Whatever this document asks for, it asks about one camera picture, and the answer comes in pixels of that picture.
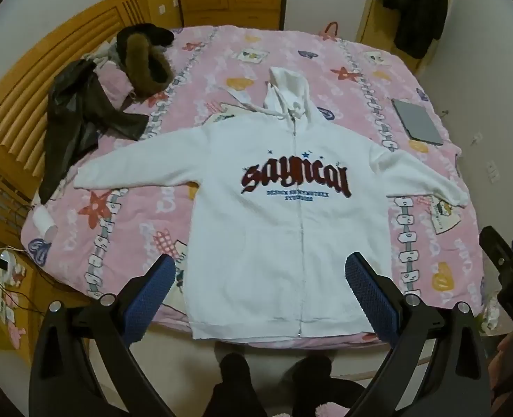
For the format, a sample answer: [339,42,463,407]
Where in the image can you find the dark leather jacket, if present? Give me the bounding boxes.
[39,58,149,205]

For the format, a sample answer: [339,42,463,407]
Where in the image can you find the fur-trimmed dark coat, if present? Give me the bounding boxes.
[109,25,175,98]

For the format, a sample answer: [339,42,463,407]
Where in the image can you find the red bag handle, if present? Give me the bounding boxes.
[319,22,342,41]

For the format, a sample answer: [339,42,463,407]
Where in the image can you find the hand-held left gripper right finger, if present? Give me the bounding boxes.
[345,252,487,417]

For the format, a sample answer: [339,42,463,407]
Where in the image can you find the pink printed bedspread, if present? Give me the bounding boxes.
[19,24,489,350]

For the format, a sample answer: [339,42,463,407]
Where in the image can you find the white charger with cables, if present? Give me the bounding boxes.
[0,247,26,285]

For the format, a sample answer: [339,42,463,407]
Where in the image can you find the wooden door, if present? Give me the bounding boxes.
[355,0,457,74]

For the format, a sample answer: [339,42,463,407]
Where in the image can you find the wooden nightstand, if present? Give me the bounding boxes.
[0,247,87,363]

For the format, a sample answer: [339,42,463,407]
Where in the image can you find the grey laptop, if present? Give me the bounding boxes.
[391,98,445,146]

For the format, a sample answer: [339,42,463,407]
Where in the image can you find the white cup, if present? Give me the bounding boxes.
[32,206,59,238]

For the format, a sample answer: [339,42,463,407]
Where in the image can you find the white zip hoodie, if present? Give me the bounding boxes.
[74,66,468,340]

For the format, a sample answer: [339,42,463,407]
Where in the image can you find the person's black trousers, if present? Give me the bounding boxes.
[204,352,372,417]

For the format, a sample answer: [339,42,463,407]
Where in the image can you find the wooden headboard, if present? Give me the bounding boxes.
[0,0,153,237]

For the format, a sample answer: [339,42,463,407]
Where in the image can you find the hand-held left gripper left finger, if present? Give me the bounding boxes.
[29,253,176,417]

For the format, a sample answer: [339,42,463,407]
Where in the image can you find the black hanging coat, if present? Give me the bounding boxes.
[376,0,449,60]

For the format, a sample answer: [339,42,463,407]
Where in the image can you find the pink floral bag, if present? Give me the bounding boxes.
[478,297,502,335]

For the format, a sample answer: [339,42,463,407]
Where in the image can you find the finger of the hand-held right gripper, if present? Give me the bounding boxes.
[479,226,513,287]

